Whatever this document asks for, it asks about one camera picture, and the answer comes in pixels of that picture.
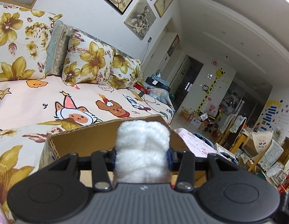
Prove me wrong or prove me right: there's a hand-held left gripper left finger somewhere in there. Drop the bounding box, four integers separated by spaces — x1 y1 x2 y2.
47 150 117 191

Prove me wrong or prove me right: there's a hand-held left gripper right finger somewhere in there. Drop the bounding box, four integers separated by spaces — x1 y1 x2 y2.
167 149 239 191

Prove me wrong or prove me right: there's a white fluffy sock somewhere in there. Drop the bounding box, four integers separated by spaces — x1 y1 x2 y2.
113 119 172 185

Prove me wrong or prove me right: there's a cardboard box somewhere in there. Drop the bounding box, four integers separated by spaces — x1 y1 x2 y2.
38 115 208 188

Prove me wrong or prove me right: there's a pile of small cartons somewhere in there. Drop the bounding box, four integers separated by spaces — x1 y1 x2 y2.
181 110 213 131

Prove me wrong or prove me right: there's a cartoon printed sofa cover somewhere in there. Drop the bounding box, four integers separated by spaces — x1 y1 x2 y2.
0 78 175 136

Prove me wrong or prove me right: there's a pile of folded clothes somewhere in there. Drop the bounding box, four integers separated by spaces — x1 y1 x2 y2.
144 73 175 106

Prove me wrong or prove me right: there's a red box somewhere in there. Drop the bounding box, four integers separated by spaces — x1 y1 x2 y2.
134 83 151 94

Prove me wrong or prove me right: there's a giraffe height chart sticker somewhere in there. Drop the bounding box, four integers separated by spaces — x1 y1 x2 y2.
195 68 224 116

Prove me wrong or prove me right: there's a white printed tote bag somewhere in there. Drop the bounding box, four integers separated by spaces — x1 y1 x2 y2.
248 131 273 155

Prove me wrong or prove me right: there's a floral fabric sofa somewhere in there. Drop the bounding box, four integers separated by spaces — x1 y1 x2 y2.
0 119 105 223

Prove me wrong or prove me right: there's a lace chair cover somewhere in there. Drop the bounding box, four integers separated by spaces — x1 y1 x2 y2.
260 140 285 175

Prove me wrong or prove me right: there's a small dark framed picture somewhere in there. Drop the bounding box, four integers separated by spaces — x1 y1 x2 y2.
167 35 180 57

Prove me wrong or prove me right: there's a red berry decoration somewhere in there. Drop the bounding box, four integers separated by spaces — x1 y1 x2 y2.
278 166 289 192

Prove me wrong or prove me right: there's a teal lace-edged cushion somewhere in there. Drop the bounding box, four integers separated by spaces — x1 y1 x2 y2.
45 19 74 76

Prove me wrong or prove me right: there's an unframed grey sketch picture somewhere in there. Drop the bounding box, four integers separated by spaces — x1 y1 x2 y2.
124 0 157 41

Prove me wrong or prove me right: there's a wall chart with blue bars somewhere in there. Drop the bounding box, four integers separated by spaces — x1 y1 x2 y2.
260 99 289 132

